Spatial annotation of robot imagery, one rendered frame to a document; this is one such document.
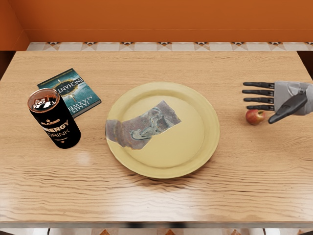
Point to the red apple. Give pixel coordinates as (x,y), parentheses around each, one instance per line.
(254,117)

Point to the teal book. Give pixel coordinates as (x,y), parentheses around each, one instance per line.
(78,93)

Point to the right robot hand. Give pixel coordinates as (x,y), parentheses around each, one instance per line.
(291,94)

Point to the black drink can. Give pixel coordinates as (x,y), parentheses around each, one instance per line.
(56,122)

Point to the yellow patterned plate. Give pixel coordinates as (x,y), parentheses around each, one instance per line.
(168,144)

